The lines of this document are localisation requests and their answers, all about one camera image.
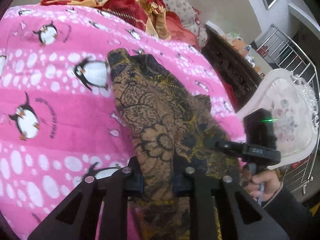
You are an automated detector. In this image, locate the salmon pink pillow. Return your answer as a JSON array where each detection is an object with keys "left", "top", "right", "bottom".
[{"left": 164, "top": 11, "right": 199, "bottom": 48}]

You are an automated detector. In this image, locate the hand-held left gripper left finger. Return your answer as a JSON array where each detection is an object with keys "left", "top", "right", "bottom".
[{"left": 27, "top": 156, "right": 145, "bottom": 240}]

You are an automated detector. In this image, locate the pink penguin print blanket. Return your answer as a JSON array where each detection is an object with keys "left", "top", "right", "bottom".
[{"left": 0, "top": 5, "right": 247, "bottom": 240}]

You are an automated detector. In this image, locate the white ornate chair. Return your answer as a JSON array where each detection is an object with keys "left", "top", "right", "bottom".
[{"left": 236, "top": 69, "right": 320, "bottom": 165}]

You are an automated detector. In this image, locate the dark carved wooden headboard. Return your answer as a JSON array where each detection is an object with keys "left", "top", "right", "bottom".
[{"left": 201, "top": 25, "right": 263, "bottom": 110}]

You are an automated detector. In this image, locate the metal stair railing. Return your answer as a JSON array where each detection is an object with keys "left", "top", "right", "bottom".
[{"left": 255, "top": 24, "right": 320, "bottom": 203}]

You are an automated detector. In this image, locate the grey floral pillow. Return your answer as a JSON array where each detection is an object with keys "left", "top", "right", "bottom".
[{"left": 50, "top": 0, "right": 208, "bottom": 50}]

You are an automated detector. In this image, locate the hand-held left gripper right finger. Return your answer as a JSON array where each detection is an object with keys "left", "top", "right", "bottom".
[{"left": 172, "top": 159, "right": 292, "bottom": 240}]

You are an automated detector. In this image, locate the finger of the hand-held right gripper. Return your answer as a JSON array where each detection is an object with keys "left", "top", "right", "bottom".
[{"left": 204, "top": 137, "right": 244, "bottom": 155}]

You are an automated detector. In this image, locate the person's right forearm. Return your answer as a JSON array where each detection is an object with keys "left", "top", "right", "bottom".
[{"left": 262, "top": 184, "right": 320, "bottom": 240}]

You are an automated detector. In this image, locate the pile of small packets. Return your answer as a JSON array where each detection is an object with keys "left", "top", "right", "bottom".
[{"left": 222, "top": 31, "right": 260, "bottom": 68}]

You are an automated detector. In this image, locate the red gold floral blanket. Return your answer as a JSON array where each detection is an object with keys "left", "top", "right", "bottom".
[{"left": 40, "top": 0, "right": 198, "bottom": 48}]

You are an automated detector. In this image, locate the person's right hand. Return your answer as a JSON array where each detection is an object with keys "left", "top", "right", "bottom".
[{"left": 241, "top": 164, "right": 283, "bottom": 205}]

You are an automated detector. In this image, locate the dark floral batik shirt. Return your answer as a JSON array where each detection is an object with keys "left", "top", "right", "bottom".
[{"left": 107, "top": 48, "right": 244, "bottom": 240}]

